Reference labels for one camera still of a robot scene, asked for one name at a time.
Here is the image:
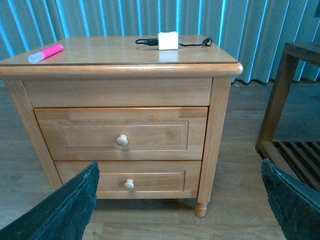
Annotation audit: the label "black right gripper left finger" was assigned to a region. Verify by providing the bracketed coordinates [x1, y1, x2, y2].
[0, 162, 100, 240]

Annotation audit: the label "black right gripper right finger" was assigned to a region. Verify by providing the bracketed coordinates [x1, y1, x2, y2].
[261, 158, 320, 240]

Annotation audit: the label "wooden drawer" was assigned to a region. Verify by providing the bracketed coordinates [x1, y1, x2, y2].
[34, 107, 208, 161]
[53, 160, 202, 193]

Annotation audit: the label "pink marker clear cap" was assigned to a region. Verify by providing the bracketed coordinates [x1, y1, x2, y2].
[27, 44, 64, 64]

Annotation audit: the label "dark wooden side table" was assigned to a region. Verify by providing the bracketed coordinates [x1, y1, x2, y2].
[255, 42, 320, 191]

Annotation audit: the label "wooden nightstand cabinet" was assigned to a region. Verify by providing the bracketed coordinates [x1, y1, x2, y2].
[0, 35, 243, 218]

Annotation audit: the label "pale vertical blinds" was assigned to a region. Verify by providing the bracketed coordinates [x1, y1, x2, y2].
[0, 0, 320, 83]

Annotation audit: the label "white charger block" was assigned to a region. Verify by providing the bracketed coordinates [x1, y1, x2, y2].
[157, 31, 179, 51]

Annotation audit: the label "black cable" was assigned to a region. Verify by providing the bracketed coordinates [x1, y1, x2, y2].
[135, 37, 213, 48]

